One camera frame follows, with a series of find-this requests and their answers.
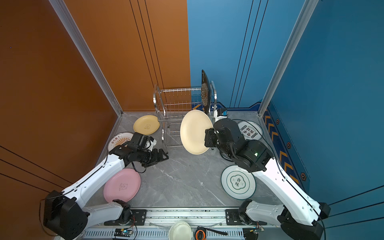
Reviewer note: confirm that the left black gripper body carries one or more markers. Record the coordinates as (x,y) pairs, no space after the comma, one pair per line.
(147,157)

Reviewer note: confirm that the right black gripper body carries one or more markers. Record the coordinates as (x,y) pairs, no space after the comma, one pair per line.
(225,148)

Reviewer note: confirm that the cream round plate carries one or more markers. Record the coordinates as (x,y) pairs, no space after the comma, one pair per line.
(192,131)

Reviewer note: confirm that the black square floral plate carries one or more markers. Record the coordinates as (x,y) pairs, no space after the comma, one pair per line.
(206,93)

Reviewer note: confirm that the white plate green cloud outline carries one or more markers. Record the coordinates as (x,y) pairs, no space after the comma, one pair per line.
(238,183)

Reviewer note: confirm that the chrome two-tier dish rack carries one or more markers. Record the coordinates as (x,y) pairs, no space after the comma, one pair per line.
(172,105)

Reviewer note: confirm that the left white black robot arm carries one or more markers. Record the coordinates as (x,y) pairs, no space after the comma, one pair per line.
(81,191)

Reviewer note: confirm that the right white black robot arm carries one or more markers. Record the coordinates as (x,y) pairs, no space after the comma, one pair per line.
(260,161)

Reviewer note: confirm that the white plate red characters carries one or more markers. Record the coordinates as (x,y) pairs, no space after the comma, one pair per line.
(250,130)

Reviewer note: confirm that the white plate orange sunburst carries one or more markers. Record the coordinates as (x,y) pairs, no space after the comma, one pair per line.
(119,139)

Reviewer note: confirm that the yellow round plate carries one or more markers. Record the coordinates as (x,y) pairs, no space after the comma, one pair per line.
(146,125)

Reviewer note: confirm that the pink round plate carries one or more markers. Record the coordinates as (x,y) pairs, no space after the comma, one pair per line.
(122,186)

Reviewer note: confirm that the green circuit board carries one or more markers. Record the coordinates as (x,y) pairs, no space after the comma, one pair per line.
(124,233)

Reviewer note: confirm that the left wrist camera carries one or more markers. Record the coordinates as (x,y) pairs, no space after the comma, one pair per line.
(150,144)

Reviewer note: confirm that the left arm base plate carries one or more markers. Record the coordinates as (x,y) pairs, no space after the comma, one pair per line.
(137,218)

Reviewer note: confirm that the aluminium mounting rail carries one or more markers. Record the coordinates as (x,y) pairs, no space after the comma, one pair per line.
(186,213)

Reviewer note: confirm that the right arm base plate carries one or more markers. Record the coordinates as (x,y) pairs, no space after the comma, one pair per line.
(233,219)

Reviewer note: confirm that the white bowl on rail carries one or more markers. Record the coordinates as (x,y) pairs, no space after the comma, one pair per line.
(180,231)

